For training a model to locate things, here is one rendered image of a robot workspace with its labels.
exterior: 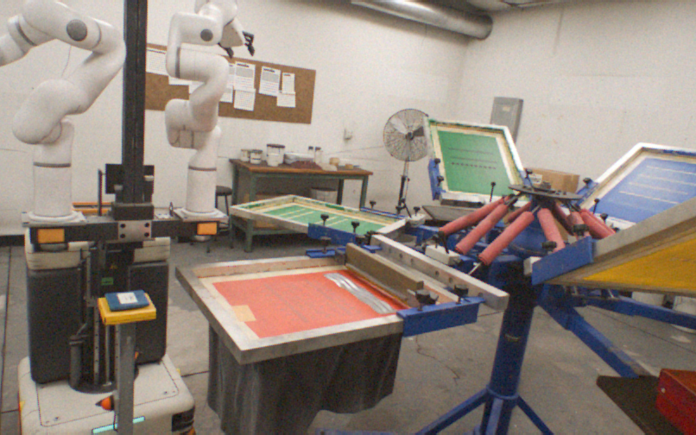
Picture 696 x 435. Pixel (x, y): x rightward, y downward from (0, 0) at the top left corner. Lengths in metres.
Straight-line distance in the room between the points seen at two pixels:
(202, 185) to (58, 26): 0.60
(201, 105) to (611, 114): 4.90
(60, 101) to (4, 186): 3.68
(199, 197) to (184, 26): 0.54
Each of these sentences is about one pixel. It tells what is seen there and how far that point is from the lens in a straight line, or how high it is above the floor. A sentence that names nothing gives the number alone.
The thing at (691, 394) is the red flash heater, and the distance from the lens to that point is 1.18.
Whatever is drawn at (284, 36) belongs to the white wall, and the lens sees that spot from 5.60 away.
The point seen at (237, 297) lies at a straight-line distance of 1.52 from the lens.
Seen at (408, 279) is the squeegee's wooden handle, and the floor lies 1.05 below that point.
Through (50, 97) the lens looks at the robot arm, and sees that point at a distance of 1.49.
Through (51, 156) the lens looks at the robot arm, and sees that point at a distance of 1.60.
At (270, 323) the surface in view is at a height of 0.96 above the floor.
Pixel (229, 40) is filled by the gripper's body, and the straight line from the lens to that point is 1.95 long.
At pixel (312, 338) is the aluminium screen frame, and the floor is 0.99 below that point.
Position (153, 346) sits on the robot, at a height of 0.38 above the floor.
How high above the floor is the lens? 1.55
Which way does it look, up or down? 13 degrees down
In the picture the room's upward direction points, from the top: 7 degrees clockwise
